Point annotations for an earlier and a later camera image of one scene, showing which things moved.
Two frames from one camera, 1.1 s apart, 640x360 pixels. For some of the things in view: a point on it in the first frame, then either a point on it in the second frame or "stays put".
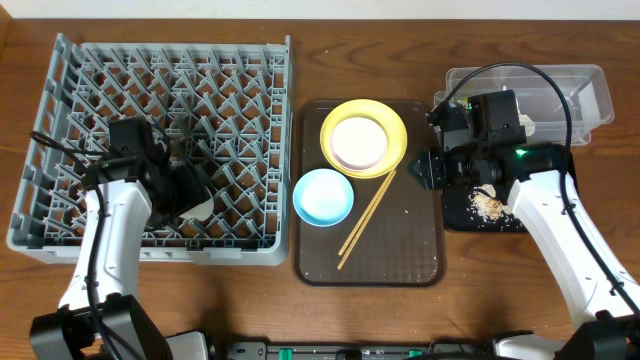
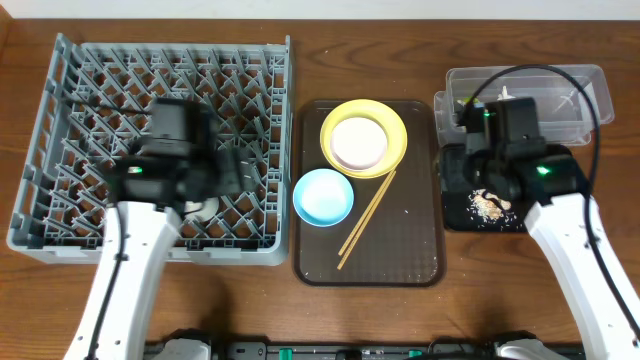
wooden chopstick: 364,219 stays put
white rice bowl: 359,143 stays put
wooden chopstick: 343,246 stays put
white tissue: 524,120 → 504,95
